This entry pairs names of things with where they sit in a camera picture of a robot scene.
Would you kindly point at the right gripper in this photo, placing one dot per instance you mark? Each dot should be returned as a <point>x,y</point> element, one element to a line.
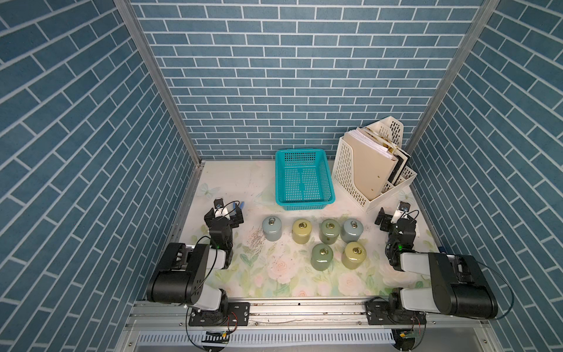
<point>386,221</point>

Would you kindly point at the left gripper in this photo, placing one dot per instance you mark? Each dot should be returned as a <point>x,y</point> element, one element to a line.
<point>234,221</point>

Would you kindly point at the blue-grey canister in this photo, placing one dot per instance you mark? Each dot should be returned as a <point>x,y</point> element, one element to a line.
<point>272,228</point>
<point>352,230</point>

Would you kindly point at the yellow-green canister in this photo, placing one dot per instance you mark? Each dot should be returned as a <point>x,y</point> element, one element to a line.
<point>301,231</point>
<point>354,255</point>

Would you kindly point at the green canister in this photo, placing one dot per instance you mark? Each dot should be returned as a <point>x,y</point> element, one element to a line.
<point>330,230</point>
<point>322,256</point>

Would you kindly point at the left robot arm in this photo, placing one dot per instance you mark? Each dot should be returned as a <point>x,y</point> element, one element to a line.
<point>182,272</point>

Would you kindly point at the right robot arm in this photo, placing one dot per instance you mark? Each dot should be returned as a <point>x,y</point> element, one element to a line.
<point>457,285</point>

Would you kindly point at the teal plastic basket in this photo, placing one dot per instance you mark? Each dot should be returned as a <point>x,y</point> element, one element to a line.
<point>303,179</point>

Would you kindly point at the beige folder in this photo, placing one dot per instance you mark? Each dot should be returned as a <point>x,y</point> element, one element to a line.
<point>372,163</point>

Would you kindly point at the white perforated file holder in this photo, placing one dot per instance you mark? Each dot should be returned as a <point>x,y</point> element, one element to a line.
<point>343,166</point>

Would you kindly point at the stack of papers and booklets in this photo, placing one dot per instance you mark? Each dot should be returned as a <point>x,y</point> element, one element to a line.
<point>401,171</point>

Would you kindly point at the right circuit board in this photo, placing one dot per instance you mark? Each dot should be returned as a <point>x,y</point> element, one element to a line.
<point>408,337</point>

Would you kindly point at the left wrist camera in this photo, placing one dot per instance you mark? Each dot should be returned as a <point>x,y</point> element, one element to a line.
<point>220,209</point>

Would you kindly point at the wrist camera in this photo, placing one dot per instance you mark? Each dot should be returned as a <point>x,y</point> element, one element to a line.
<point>220,209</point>
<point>402,209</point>

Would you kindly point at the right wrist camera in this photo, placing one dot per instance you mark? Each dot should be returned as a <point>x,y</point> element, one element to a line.
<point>402,209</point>

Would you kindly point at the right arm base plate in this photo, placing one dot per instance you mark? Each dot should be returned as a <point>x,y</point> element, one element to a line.
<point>380,312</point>

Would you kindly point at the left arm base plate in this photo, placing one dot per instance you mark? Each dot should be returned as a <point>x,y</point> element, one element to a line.
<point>228,314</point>

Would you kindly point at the aluminium front rail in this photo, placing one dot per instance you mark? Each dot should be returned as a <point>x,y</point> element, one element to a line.
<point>285,313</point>

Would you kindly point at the white slotted cable duct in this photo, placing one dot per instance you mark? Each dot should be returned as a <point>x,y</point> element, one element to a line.
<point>272,338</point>

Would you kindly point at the right corner aluminium post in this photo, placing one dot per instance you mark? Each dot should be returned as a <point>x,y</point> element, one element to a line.
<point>482,17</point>

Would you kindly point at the corner aluminium post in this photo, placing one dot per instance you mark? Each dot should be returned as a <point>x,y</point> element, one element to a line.
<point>127,13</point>
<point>482,17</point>

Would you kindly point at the left corner aluminium post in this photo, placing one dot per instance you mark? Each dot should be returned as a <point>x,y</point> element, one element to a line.
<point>127,13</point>

